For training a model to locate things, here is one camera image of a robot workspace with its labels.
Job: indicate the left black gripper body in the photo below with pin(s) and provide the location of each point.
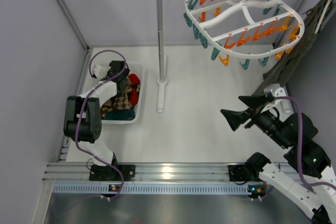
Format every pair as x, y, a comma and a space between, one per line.
118, 71

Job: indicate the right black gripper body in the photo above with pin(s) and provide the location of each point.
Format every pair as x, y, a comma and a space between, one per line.
252, 115

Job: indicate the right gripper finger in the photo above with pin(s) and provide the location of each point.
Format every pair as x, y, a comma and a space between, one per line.
235, 118
255, 102

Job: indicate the tan green argyle sock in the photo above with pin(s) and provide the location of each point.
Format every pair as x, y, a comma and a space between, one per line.
122, 100

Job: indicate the brown argyle sock long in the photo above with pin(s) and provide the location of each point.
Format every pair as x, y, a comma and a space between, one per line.
106, 109

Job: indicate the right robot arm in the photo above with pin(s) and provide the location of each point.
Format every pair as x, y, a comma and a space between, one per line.
315, 193

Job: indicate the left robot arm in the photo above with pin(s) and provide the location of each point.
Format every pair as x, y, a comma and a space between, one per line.
83, 122

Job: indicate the white clip sock hanger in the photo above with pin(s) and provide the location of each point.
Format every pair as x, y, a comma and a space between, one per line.
226, 25

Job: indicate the white plastic laundry basket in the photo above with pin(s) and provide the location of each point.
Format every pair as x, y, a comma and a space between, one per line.
106, 94

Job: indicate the red sock in basket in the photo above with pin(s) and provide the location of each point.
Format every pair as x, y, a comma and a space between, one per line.
135, 85

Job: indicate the teal sock in basket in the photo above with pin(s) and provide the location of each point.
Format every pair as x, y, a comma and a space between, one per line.
119, 115

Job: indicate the olive green hanging garment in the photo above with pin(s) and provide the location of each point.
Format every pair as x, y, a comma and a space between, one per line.
281, 72

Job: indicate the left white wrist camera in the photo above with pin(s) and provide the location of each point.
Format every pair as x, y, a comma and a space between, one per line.
99, 72

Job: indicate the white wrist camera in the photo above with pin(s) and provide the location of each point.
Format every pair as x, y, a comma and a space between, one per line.
99, 72
272, 92

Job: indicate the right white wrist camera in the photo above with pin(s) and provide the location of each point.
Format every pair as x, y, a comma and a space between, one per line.
272, 92

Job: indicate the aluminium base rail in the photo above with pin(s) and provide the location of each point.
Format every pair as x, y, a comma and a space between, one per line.
151, 178

